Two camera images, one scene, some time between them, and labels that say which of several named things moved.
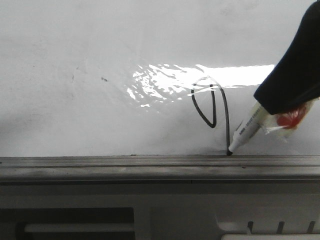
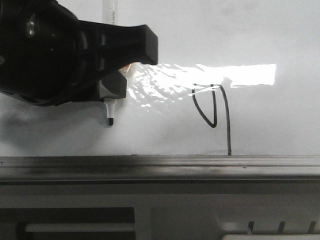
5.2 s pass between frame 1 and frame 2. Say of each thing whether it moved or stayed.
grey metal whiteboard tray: stayed
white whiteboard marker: moved
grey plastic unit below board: stayed
